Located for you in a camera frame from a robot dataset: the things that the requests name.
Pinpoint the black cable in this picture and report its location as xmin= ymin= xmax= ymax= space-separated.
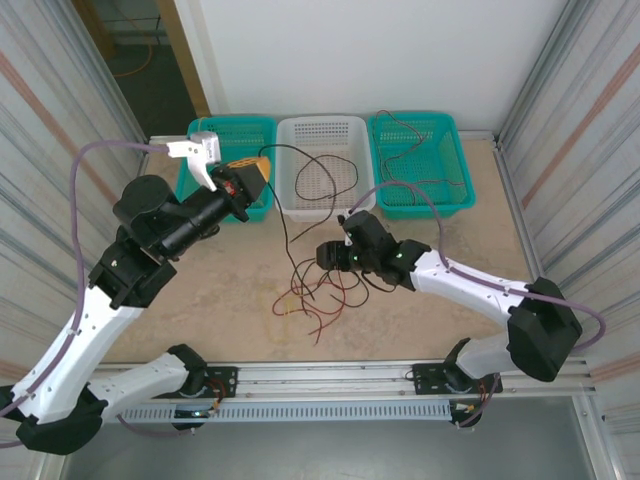
xmin=258 ymin=143 xmax=341 ymax=301
xmin=294 ymin=154 xmax=361 ymax=200
xmin=289 ymin=257 xmax=372 ymax=310

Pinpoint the red cable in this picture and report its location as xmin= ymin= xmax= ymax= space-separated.
xmin=375 ymin=109 xmax=466 ymax=206
xmin=307 ymin=277 xmax=361 ymax=347
xmin=272 ymin=287 xmax=306 ymax=317

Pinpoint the yellow cable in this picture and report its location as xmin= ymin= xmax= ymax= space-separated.
xmin=259 ymin=284 xmax=296 ymax=345

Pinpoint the teal plastic basket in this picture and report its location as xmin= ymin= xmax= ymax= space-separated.
xmin=367 ymin=112 xmax=477 ymax=221
xmin=174 ymin=116 xmax=279 ymax=225

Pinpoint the white plastic basket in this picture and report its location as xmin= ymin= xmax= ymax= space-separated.
xmin=274 ymin=115 xmax=377 ymax=223

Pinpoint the left base wiring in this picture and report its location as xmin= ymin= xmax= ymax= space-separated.
xmin=204 ymin=377 xmax=236 ymax=416

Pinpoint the base wiring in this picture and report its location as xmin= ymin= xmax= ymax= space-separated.
xmin=452 ymin=379 xmax=494 ymax=416
xmin=204 ymin=377 xmax=236 ymax=416

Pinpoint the right base wiring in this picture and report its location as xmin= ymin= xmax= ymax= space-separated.
xmin=452 ymin=379 xmax=494 ymax=416

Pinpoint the brown wooden board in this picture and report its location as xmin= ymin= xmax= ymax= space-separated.
xmin=72 ymin=0 xmax=117 ymax=61

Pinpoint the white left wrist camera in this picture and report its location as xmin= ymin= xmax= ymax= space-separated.
xmin=166 ymin=131 xmax=221 ymax=193

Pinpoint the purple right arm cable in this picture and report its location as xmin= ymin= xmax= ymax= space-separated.
xmin=349 ymin=180 xmax=609 ymax=431

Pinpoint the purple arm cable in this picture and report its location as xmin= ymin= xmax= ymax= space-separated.
xmin=349 ymin=180 xmax=609 ymax=431
xmin=0 ymin=139 xmax=196 ymax=446

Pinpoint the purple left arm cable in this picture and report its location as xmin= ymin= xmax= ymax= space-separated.
xmin=0 ymin=139 xmax=196 ymax=446

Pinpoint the aluminium mounting rail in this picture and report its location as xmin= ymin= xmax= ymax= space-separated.
xmin=92 ymin=355 xmax=599 ymax=407

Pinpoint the wooden door frame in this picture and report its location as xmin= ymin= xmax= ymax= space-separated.
xmin=154 ymin=0 xmax=211 ymax=119

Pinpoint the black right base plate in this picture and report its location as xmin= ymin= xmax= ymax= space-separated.
xmin=412 ymin=362 xmax=504 ymax=396

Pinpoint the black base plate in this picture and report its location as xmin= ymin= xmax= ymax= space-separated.
xmin=412 ymin=362 xmax=504 ymax=396
xmin=184 ymin=366 xmax=239 ymax=400

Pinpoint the grey slotted cable duct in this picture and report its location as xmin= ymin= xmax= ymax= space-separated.
xmin=117 ymin=402 xmax=454 ymax=425

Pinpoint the orange floor cable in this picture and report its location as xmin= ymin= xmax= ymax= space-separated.
xmin=115 ymin=42 xmax=157 ymax=79

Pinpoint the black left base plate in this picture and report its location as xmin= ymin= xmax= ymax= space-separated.
xmin=184 ymin=366 xmax=239 ymax=400

